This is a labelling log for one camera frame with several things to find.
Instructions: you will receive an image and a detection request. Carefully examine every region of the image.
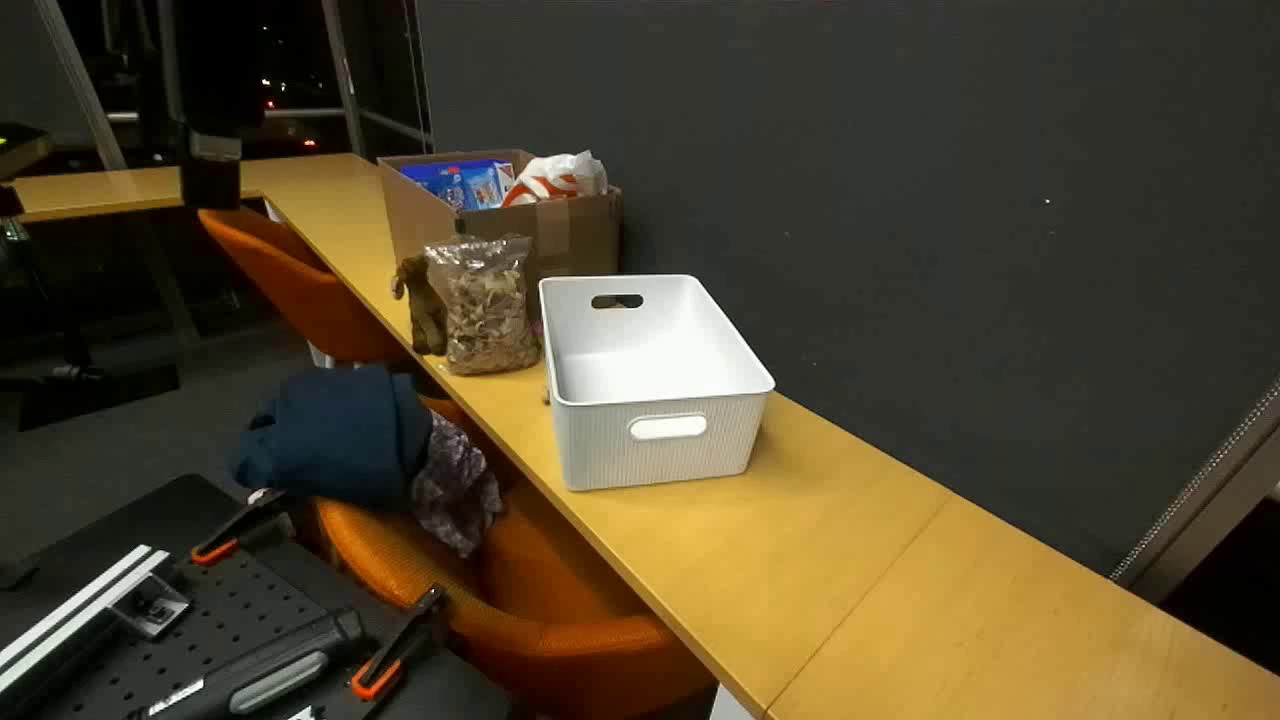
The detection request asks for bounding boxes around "navy blue garment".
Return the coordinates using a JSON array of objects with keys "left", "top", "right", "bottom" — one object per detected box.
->
[{"left": 230, "top": 363, "right": 435, "bottom": 511}]

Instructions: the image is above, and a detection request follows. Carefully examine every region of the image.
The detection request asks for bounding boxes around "clear bag of rubber bands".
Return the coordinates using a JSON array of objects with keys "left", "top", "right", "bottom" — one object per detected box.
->
[{"left": 422, "top": 236, "right": 542, "bottom": 381}]

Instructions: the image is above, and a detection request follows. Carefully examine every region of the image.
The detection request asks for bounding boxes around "black perforated work cart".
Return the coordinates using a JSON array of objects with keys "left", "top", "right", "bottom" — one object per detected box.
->
[{"left": 0, "top": 471, "right": 517, "bottom": 720}]

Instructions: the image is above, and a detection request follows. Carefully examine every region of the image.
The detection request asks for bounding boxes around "silver aluminium rail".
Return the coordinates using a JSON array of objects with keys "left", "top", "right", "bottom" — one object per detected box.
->
[{"left": 0, "top": 542, "right": 191, "bottom": 696}]

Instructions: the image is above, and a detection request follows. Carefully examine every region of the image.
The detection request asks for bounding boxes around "black grey handle bar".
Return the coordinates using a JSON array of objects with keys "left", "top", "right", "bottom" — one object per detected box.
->
[{"left": 141, "top": 610, "right": 373, "bottom": 720}]

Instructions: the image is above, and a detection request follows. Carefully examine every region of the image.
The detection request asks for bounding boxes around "brown cardboard box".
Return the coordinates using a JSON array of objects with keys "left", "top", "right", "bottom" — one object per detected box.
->
[{"left": 376, "top": 143, "right": 628, "bottom": 288}]

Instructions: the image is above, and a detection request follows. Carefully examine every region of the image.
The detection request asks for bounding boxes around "white orange plastic bag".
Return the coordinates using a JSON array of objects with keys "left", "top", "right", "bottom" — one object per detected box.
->
[{"left": 499, "top": 148, "right": 610, "bottom": 211}]

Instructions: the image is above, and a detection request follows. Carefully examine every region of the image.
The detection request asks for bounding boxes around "black orange clamp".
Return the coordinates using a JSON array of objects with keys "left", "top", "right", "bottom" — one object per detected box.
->
[
  {"left": 188, "top": 484, "right": 291, "bottom": 571},
  {"left": 346, "top": 585, "right": 450, "bottom": 705}
]

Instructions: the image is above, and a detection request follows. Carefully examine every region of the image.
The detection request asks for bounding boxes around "orange chair with clothes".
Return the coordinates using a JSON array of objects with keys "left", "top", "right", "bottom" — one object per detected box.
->
[{"left": 311, "top": 395, "right": 720, "bottom": 720}]

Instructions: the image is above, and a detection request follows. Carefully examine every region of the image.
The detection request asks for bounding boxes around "empty orange chair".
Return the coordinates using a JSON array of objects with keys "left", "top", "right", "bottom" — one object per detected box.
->
[{"left": 196, "top": 206, "right": 408, "bottom": 372}]

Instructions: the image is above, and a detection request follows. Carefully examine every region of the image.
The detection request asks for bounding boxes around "blue printed carton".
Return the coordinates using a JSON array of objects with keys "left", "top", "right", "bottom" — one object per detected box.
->
[{"left": 397, "top": 158, "right": 520, "bottom": 218}]

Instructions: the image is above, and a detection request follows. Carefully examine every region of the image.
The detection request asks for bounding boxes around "white plastic storage container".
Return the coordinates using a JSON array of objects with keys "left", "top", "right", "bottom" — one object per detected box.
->
[{"left": 537, "top": 271, "right": 781, "bottom": 495}]

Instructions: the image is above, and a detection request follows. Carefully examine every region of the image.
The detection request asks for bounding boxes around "black box on desk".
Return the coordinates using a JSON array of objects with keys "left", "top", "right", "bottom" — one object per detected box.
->
[{"left": 175, "top": 128, "right": 249, "bottom": 211}]

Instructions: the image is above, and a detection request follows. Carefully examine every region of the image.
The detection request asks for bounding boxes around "brown plush moose toy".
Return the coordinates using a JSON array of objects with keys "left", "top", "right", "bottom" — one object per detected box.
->
[{"left": 388, "top": 253, "right": 450, "bottom": 357}]

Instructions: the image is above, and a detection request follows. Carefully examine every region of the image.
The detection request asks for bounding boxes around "grey door frame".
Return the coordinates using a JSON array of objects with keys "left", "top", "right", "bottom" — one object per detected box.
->
[{"left": 1113, "top": 386, "right": 1280, "bottom": 606}]

